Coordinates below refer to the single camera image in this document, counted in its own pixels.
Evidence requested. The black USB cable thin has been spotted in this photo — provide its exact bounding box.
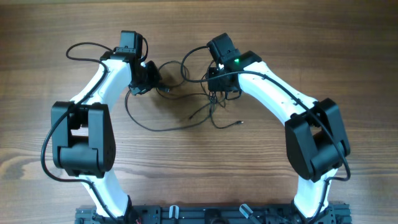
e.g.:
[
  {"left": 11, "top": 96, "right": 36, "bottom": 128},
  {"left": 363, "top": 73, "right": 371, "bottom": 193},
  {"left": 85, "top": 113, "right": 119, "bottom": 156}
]
[{"left": 155, "top": 71, "right": 244, "bottom": 130}]

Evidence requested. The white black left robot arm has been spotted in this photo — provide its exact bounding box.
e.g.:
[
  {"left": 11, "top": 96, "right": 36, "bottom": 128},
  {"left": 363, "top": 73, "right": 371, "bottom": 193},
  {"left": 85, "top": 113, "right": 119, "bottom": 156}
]
[{"left": 40, "top": 30, "right": 160, "bottom": 223}]

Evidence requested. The black USB cable thick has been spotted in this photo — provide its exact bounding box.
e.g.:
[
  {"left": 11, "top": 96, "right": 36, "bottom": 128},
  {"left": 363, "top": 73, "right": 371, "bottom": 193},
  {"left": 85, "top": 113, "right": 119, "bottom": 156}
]
[{"left": 124, "top": 60, "right": 218, "bottom": 133}]

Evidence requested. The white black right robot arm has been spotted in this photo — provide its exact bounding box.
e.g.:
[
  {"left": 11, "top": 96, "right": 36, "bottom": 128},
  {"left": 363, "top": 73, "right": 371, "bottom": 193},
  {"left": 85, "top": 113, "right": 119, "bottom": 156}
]
[{"left": 206, "top": 33, "right": 351, "bottom": 223}]

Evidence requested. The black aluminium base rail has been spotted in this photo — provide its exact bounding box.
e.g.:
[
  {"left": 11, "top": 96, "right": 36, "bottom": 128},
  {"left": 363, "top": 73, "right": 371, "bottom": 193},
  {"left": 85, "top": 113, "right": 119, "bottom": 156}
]
[{"left": 75, "top": 203, "right": 353, "bottom": 224}]

